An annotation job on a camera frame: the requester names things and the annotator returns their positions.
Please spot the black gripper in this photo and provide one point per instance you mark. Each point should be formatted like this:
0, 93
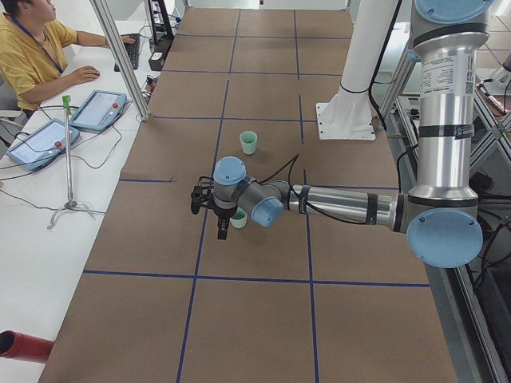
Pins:
222, 213

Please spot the green cup from pedestal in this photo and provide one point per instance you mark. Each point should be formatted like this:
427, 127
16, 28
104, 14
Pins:
239, 219

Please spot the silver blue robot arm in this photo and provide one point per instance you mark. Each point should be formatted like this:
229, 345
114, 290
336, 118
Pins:
438, 215

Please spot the far blue teach pendant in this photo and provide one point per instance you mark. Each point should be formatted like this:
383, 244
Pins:
98, 111

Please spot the blue teach pendant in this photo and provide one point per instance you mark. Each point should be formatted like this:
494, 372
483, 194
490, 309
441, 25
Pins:
98, 111
41, 147

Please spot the black small computer box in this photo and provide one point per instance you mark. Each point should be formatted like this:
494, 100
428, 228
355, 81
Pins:
156, 61

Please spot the near blue teach pendant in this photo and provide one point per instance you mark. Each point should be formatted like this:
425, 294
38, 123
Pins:
41, 147

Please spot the black keyboard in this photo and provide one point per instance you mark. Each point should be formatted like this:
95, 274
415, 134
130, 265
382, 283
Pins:
133, 49

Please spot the silver stand with green clip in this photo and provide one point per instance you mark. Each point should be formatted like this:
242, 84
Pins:
71, 204

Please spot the red cylinder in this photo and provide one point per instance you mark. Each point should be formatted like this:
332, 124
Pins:
23, 347

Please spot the person in yellow shirt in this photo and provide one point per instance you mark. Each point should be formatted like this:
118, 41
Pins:
32, 57

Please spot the green cup near pedestal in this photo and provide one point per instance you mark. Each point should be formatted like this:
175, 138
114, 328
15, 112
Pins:
248, 141

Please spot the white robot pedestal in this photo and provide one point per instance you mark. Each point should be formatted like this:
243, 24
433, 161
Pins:
347, 116

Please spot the aluminium frame post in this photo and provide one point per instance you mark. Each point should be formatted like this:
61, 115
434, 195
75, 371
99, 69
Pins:
117, 47

